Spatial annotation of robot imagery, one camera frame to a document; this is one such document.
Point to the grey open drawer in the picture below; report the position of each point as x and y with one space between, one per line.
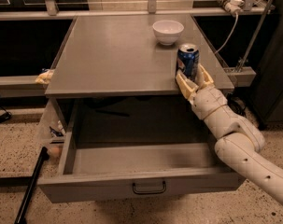
108 148

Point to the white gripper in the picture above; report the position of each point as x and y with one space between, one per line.
209 99

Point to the grey metal rail frame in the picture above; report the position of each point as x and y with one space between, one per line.
41 10

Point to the black drawer handle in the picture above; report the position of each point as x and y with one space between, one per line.
149 188

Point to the black pole on floor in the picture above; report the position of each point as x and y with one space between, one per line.
43 156

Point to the grey cabinet counter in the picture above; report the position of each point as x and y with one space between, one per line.
120 56

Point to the clear plastic bag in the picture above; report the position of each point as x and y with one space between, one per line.
51 130

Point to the yellow crumpled snack bag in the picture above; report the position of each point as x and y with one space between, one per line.
45 77

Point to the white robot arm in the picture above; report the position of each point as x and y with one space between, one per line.
239 142

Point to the white ceramic bowl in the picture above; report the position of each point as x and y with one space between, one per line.
167 32

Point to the blue pepsi can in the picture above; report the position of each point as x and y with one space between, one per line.
188 60

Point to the white power strip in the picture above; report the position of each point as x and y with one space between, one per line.
231 6

